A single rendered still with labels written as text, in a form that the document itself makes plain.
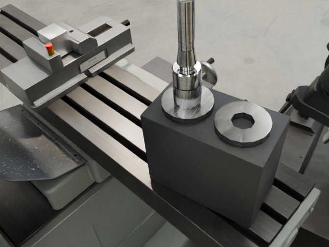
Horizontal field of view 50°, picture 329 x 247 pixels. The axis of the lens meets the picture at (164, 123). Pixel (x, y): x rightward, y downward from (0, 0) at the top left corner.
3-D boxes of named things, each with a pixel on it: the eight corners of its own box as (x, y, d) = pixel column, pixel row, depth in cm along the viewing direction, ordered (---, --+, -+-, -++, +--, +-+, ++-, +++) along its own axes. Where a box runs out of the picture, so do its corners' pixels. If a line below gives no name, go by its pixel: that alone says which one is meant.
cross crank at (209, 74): (200, 74, 152) (200, 51, 144) (223, 86, 146) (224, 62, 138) (176, 93, 145) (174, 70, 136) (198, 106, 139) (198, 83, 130)
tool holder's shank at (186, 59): (198, 61, 56) (199, -8, 47) (195, 73, 53) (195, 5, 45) (178, 59, 56) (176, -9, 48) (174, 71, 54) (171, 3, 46)
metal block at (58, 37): (59, 42, 97) (53, 22, 93) (73, 50, 94) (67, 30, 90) (43, 51, 95) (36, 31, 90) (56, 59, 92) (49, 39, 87)
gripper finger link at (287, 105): (282, 111, 78) (297, 93, 73) (278, 121, 76) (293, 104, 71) (276, 107, 78) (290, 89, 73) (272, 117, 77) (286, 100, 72)
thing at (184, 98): (203, 91, 61) (204, 63, 57) (199, 111, 58) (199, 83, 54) (176, 89, 62) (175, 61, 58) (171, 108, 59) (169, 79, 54)
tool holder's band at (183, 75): (204, 63, 57) (204, 58, 56) (199, 83, 54) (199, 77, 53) (175, 61, 58) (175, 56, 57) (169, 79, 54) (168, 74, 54)
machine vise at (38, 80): (105, 32, 113) (98, 0, 105) (136, 49, 106) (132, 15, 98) (6, 88, 97) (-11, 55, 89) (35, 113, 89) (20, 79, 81)
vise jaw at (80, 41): (71, 30, 102) (67, 18, 99) (98, 46, 96) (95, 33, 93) (54, 39, 99) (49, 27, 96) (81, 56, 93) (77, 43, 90)
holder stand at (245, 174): (179, 140, 80) (176, 69, 66) (273, 181, 71) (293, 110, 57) (149, 179, 73) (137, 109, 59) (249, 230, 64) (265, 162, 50)
